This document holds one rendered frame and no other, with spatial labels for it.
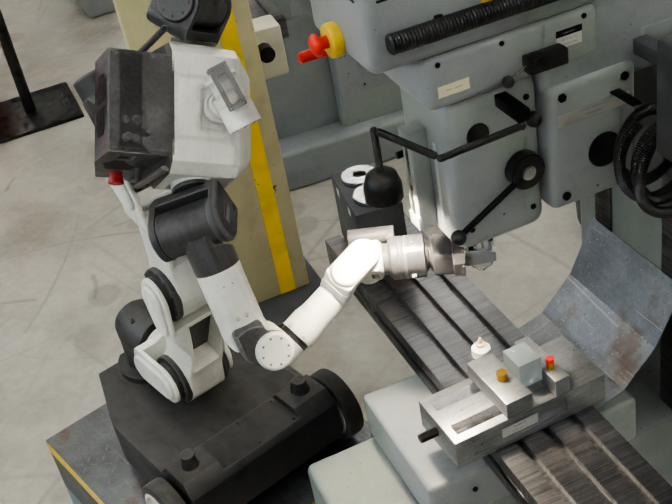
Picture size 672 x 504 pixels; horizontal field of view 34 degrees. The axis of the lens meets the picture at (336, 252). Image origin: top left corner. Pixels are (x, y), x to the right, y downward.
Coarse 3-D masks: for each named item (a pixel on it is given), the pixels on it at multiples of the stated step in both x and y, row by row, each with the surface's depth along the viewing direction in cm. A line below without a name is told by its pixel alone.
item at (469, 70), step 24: (528, 24) 183; (552, 24) 184; (576, 24) 186; (456, 48) 180; (480, 48) 180; (504, 48) 182; (528, 48) 184; (576, 48) 188; (384, 72) 196; (408, 72) 185; (432, 72) 179; (456, 72) 181; (480, 72) 183; (504, 72) 185; (432, 96) 181; (456, 96) 183
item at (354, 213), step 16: (336, 176) 276; (352, 176) 272; (336, 192) 276; (352, 192) 268; (352, 208) 262; (368, 208) 261; (384, 208) 261; (400, 208) 262; (352, 224) 267; (368, 224) 262; (384, 224) 263; (400, 224) 264
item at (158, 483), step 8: (152, 480) 272; (160, 480) 269; (144, 488) 270; (152, 488) 267; (160, 488) 266; (168, 488) 266; (144, 496) 274; (152, 496) 267; (160, 496) 264; (168, 496) 264; (176, 496) 265
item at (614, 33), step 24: (600, 0) 186; (624, 0) 188; (648, 0) 190; (600, 24) 189; (624, 24) 191; (648, 24) 193; (600, 48) 191; (624, 48) 193; (552, 72) 190; (576, 72) 192
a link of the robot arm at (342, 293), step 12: (360, 240) 216; (348, 252) 215; (360, 252) 215; (372, 252) 215; (336, 264) 215; (348, 264) 215; (360, 264) 214; (372, 264) 214; (324, 276) 217; (336, 276) 214; (348, 276) 214; (360, 276) 214; (324, 288) 217; (336, 288) 215; (348, 288) 214; (336, 300) 216; (348, 300) 218
